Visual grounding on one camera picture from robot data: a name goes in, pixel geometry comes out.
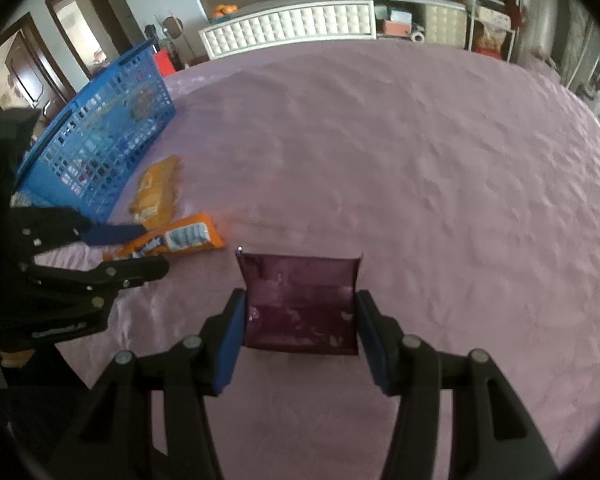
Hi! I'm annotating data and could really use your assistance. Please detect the orange snack pouch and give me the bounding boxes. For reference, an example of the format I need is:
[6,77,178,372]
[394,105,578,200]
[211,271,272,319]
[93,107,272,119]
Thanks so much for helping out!
[129,155,181,230]

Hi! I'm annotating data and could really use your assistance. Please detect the blue plastic basket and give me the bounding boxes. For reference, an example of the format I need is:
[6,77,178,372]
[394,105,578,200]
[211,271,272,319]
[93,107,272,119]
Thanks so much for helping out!
[15,40,175,222]

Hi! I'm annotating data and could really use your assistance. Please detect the orange long snack packet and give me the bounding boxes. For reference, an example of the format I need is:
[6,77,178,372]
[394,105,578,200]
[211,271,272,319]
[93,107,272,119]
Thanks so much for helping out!
[102,214,225,261]

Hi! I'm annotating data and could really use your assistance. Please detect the purple snack packet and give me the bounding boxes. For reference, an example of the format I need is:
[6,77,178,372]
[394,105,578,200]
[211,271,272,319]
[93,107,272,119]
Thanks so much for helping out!
[236,248,362,356]

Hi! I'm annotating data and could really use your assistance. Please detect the brown wooden door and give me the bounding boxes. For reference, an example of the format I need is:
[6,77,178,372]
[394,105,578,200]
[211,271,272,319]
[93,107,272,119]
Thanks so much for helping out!
[0,13,76,126]

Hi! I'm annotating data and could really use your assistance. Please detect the pink quilted tablecloth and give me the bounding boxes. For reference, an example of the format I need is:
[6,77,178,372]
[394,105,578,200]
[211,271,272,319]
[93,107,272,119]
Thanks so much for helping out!
[60,41,600,466]

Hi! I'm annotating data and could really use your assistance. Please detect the red gift box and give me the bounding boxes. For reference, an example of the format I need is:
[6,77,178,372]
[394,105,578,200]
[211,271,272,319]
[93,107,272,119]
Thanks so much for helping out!
[154,50,176,78]

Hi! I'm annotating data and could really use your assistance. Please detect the oranges on cabinet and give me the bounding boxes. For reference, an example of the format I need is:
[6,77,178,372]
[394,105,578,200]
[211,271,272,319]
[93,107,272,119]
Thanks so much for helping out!
[211,4,238,20]

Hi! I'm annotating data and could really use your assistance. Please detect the white tufted tv cabinet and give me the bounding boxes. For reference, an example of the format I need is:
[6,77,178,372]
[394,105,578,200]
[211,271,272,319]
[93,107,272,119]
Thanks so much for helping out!
[199,0,468,60]

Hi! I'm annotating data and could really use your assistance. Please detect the silver standing air conditioner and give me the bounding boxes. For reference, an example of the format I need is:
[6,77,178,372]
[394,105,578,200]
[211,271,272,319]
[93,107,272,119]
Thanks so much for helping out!
[516,0,569,62]

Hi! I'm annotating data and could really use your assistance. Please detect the white metal shelf rack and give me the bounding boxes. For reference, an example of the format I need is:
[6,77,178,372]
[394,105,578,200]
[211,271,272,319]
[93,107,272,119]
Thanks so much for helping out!
[464,0,522,62]

